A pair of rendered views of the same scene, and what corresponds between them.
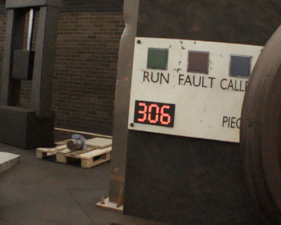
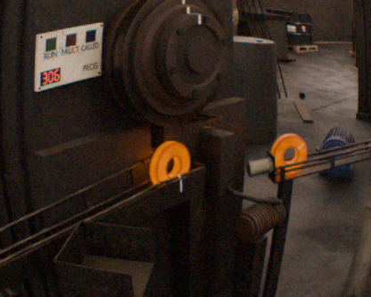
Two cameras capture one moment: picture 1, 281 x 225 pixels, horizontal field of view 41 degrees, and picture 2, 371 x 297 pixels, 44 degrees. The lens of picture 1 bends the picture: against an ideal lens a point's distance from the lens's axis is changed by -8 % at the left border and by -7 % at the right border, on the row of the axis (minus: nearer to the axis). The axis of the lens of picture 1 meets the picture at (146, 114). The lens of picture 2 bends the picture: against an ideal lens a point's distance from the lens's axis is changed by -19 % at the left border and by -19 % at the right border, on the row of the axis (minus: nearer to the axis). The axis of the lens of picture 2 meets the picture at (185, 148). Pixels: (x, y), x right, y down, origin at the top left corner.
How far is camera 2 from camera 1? 1.20 m
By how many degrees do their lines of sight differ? 67
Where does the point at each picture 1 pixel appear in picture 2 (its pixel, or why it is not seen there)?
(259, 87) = (129, 44)
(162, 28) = (49, 26)
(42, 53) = not seen: outside the picture
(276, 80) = (140, 39)
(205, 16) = (70, 13)
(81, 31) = not seen: outside the picture
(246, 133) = (124, 67)
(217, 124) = (80, 71)
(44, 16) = not seen: outside the picture
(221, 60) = (81, 35)
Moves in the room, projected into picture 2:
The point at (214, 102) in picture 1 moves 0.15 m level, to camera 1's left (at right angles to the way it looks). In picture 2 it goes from (79, 59) to (52, 68)
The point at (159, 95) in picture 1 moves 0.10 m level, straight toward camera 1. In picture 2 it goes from (52, 64) to (76, 64)
